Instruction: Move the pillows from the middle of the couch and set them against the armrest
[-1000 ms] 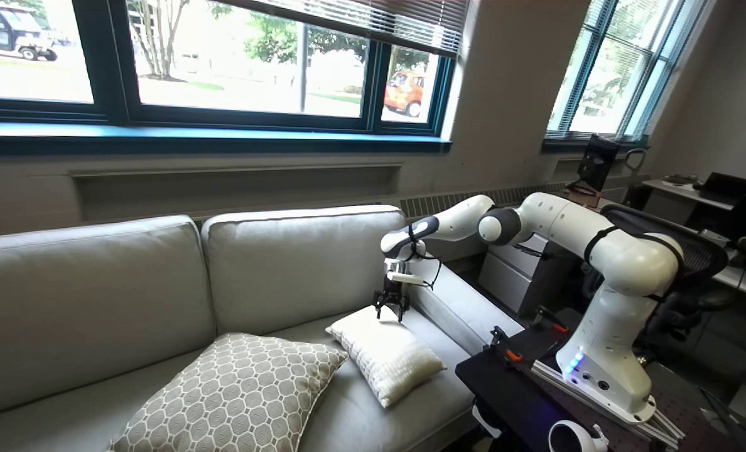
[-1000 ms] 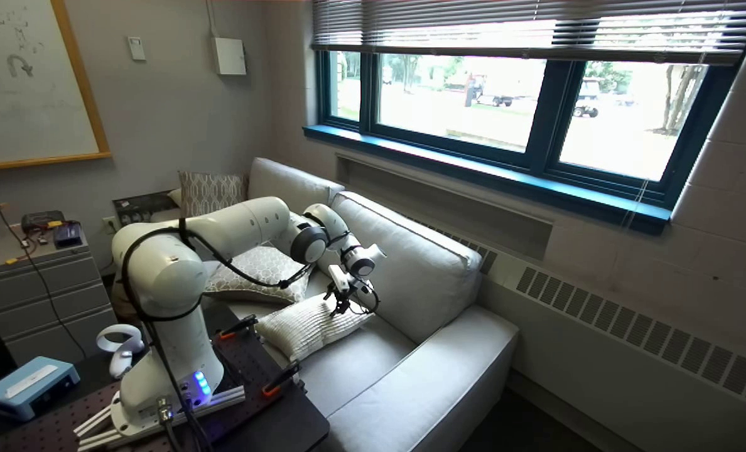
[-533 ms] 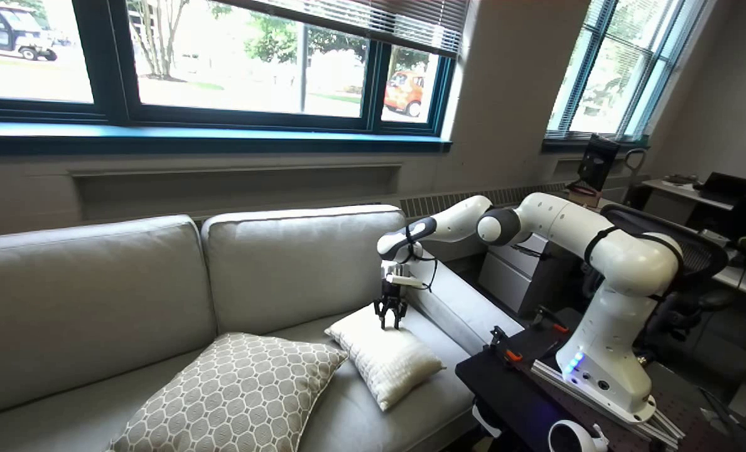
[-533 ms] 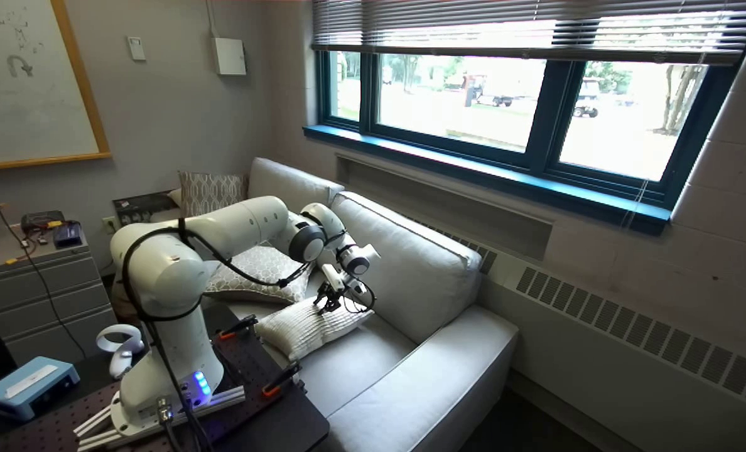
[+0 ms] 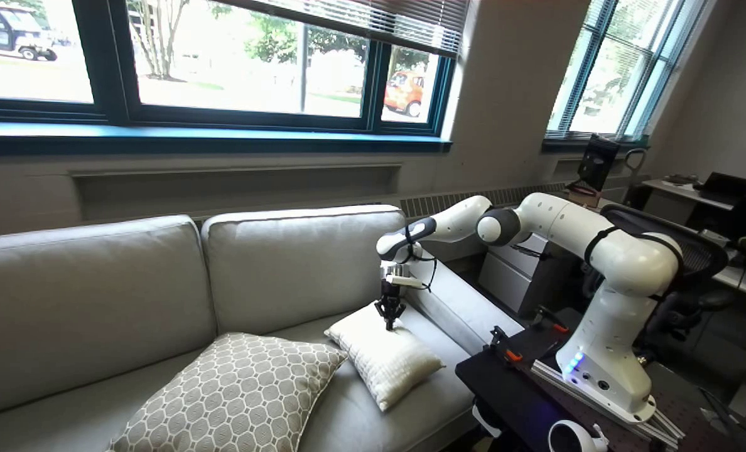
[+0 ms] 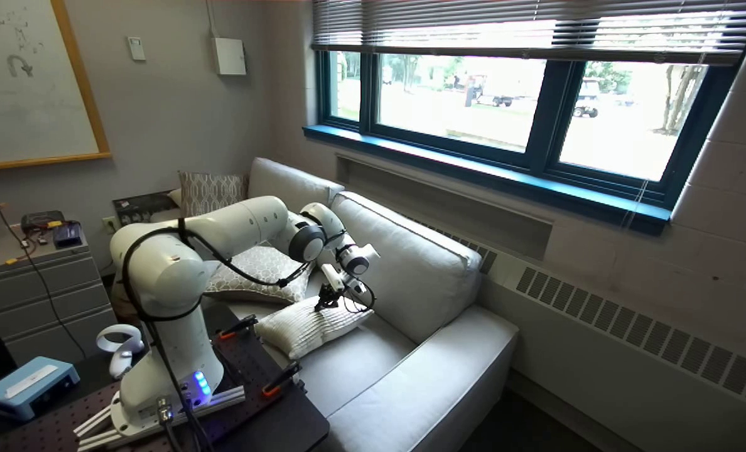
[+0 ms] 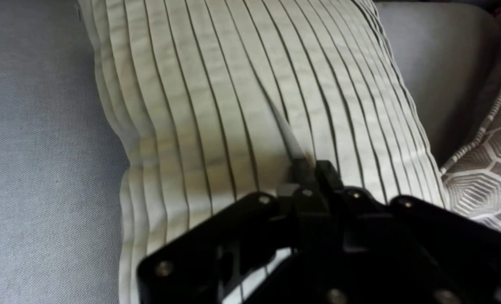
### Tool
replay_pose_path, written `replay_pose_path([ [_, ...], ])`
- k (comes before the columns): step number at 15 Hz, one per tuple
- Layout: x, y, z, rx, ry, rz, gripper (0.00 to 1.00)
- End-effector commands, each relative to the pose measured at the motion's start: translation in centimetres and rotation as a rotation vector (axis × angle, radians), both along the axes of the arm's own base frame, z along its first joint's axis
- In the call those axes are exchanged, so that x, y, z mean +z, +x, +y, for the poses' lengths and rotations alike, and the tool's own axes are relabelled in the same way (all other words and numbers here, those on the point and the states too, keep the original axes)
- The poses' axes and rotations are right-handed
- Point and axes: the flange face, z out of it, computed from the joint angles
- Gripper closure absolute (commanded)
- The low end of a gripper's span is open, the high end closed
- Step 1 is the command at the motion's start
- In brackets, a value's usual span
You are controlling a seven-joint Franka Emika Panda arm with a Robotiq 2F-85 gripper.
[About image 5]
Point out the gray couch back cushion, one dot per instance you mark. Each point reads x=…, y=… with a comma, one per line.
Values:
x=304, y=264
x=79, y=309

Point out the orange-black clamp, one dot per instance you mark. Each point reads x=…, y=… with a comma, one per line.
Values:
x=506, y=353
x=552, y=322

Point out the black office chair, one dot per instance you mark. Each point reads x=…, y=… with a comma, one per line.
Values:
x=711, y=255

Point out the wall radiator grille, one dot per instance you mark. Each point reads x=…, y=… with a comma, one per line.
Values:
x=423, y=203

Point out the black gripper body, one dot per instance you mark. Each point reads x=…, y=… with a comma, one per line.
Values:
x=393, y=299

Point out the small cream pillow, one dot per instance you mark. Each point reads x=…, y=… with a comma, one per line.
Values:
x=388, y=361

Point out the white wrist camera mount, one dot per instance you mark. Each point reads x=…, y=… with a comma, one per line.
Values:
x=402, y=278

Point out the black robot table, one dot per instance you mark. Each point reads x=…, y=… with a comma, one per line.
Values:
x=506, y=392

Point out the dark window blinds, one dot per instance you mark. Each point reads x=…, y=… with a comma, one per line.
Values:
x=373, y=15

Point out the large octagon-patterned pillow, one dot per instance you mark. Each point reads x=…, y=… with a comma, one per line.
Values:
x=237, y=392

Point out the gray drawer cabinet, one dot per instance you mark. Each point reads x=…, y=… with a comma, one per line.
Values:
x=513, y=278

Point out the white VR controller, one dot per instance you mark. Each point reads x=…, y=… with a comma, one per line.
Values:
x=576, y=437

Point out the orange car outside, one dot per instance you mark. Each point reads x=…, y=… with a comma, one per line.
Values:
x=404, y=92

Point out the black stand by window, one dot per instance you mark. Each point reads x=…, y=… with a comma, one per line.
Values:
x=600, y=160

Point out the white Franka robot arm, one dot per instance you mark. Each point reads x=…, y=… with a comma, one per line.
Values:
x=623, y=267

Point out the tree outside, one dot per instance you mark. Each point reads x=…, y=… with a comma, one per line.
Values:
x=158, y=39

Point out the white utility cart outside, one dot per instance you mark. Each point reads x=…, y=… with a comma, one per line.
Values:
x=10, y=28

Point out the light gray couch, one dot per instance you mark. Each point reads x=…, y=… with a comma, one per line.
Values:
x=304, y=267

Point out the blue-framed wide window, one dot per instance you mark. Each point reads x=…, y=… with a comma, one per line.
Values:
x=112, y=66

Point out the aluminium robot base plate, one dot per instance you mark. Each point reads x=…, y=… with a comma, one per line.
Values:
x=669, y=429

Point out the light-blue framed tall window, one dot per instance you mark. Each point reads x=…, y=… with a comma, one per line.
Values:
x=614, y=77

